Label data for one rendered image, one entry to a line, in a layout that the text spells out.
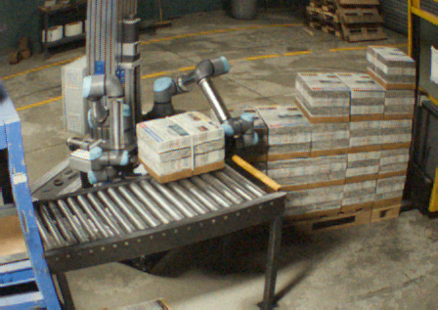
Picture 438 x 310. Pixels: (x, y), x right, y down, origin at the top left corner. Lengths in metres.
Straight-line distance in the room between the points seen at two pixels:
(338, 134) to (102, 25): 1.70
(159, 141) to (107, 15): 0.97
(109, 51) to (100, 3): 0.35
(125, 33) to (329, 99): 1.35
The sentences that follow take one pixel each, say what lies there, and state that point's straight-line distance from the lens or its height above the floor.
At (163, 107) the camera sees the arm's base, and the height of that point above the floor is 0.89.
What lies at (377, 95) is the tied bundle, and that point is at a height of 1.02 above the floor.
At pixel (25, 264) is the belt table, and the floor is 0.79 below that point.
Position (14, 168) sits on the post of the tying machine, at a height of 1.36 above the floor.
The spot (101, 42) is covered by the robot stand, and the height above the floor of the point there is 1.40.
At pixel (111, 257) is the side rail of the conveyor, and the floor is 0.71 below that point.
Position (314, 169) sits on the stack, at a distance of 3.96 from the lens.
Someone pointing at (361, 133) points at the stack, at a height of 0.74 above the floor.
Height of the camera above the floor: 2.25
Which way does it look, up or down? 24 degrees down
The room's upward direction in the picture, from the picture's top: straight up
